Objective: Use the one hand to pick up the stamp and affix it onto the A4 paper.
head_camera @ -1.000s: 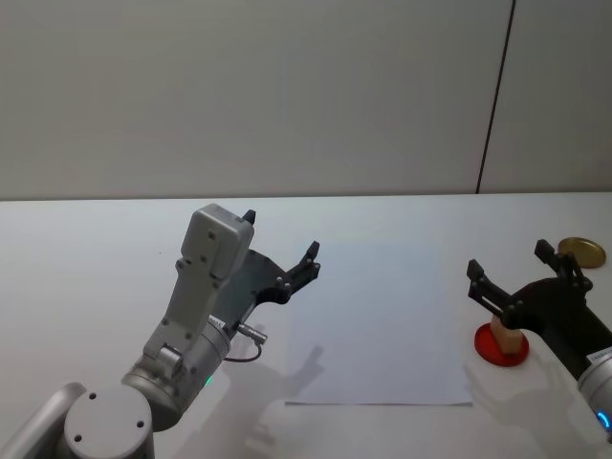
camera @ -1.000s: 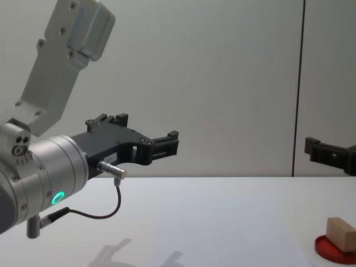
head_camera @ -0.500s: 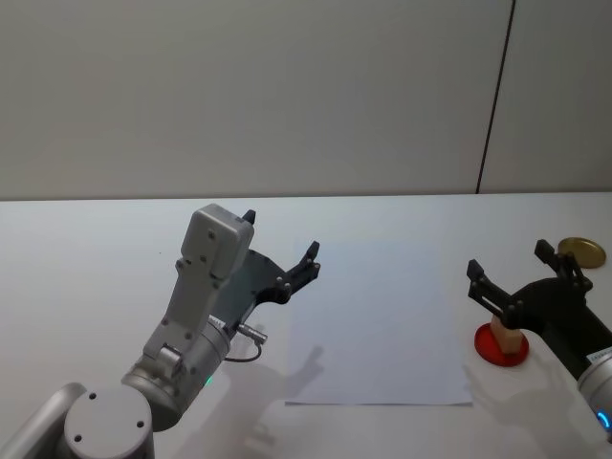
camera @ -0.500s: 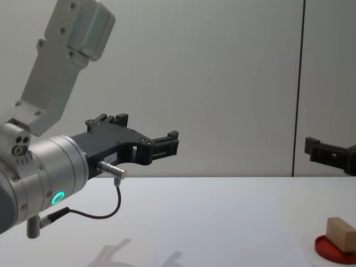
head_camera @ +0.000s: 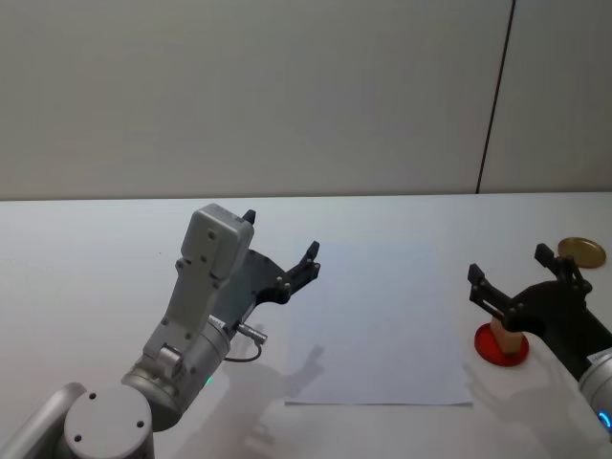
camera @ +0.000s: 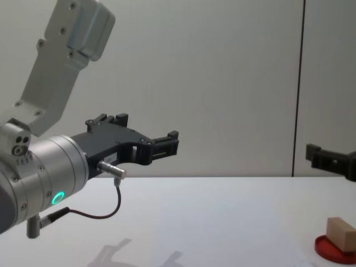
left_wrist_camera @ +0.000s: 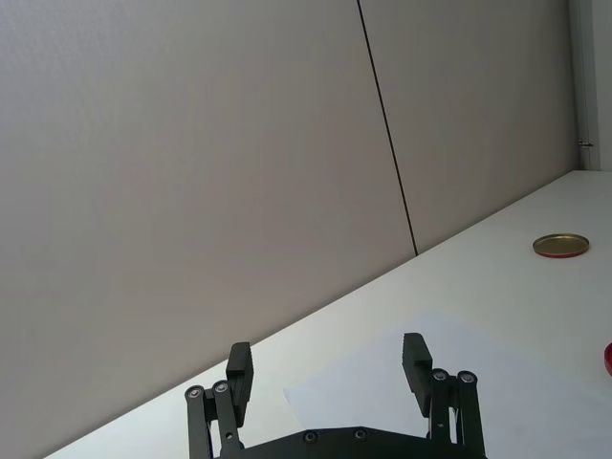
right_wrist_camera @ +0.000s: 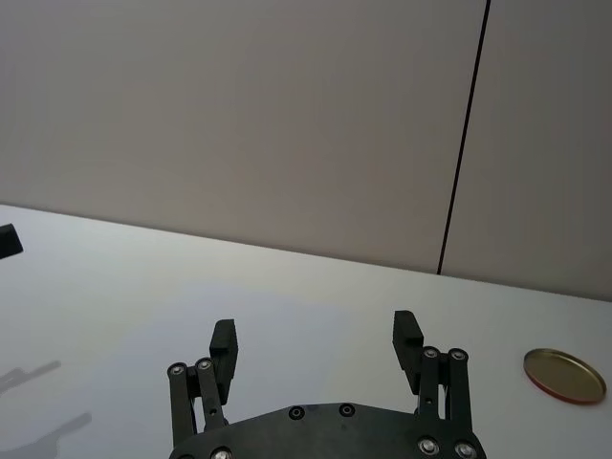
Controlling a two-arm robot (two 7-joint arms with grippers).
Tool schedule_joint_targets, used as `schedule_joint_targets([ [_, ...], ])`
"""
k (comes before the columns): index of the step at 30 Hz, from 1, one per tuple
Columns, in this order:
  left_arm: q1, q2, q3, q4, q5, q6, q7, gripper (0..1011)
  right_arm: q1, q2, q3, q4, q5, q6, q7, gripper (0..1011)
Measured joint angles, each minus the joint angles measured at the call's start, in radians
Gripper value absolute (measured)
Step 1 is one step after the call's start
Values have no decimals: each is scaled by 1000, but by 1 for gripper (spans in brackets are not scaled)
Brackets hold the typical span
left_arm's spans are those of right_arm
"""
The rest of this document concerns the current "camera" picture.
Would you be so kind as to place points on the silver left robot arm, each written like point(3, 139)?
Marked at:
point(55, 167)

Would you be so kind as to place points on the round red lid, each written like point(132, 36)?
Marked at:
point(324, 250)

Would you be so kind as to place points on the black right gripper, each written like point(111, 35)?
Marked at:
point(351, 167)

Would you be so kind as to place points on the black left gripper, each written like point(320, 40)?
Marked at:
point(111, 144)

